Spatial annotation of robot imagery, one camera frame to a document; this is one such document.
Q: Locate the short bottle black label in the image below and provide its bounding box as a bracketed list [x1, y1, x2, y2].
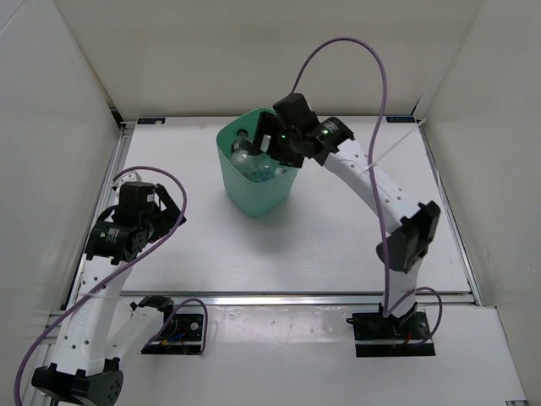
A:
[231, 129, 253, 166]

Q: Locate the blue label bottle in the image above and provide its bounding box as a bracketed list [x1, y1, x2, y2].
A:
[248, 162, 276, 183]

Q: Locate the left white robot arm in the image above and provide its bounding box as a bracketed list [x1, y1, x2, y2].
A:
[31, 181, 186, 405]

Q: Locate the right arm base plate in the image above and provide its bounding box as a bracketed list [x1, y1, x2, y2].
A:
[346, 311, 436, 358]

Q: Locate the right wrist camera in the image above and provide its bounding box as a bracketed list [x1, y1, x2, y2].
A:
[273, 93, 320, 131]

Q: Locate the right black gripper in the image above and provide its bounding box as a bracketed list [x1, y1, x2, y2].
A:
[248, 112, 305, 169]

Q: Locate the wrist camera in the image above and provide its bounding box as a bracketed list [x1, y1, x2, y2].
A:
[273, 93, 320, 131]
[118, 182, 156, 212]

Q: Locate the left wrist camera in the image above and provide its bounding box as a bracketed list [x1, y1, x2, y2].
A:
[118, 182, 156, 212]

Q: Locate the green plastic bin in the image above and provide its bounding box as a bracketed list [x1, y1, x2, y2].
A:
[216, 108, 298, 217]

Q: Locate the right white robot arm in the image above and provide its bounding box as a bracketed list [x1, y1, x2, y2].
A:
[253, 112, 440, 338]

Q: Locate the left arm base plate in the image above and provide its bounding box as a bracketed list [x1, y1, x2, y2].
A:
[129, 295, 208, 355]

